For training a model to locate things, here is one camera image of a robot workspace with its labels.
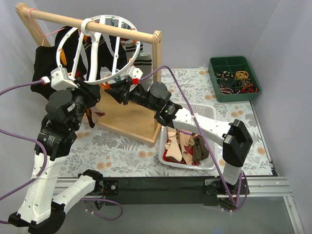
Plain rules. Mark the beige sock in basket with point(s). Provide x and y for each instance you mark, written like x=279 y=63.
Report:
x=179 y=144

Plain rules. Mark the green compartment tray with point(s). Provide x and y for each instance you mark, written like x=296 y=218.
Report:
x=233 y=79

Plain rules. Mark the black sock brown stripes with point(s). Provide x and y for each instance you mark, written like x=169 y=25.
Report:
x=84 y=51

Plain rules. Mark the white round clip hanger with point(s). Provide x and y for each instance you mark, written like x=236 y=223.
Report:
x=94 y=36

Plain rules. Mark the orange clothes clip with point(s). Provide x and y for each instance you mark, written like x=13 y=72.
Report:
x=105 y=86

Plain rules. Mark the brown sock in basket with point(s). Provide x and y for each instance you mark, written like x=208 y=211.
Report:
x=200 y=151

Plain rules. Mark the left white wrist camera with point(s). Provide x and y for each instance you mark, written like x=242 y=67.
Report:
x=59 y=79

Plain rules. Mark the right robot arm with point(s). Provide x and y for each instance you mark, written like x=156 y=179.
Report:
x=232 y=136

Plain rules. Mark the navy sock green toe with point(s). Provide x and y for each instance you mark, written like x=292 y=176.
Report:
x=117 y=58

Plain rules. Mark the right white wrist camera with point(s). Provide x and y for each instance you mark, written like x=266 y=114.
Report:
x=134 y=74

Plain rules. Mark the floral table mat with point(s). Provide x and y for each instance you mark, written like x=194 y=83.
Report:
x=117 y=156

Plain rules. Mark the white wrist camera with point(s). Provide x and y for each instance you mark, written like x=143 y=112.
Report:
x=59 y=79
x=134 y=74

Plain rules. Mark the red yellow argyle sock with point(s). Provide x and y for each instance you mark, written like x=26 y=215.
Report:
x=89 y=117

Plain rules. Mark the grey striped sock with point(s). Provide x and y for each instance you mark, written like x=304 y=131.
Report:
x=130 y=48
x=144 y=63

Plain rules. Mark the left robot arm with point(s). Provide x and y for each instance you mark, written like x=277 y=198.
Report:
x=41 y=211

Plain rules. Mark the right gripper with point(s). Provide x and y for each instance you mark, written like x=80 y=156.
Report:
x=125 y=91

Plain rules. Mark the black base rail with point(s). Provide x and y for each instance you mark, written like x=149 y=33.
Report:
x=159 y=190

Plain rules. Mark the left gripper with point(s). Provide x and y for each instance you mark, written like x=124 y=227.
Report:
x=90 y=91

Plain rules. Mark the maroon beige purple striped sock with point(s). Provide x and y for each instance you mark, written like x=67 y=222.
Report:
x=96 y=114

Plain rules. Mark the black garment on hanger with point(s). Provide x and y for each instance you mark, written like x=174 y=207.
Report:
x=45 y=60

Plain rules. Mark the wooden clothes rack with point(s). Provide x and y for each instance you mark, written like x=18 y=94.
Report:
x=132 y=120

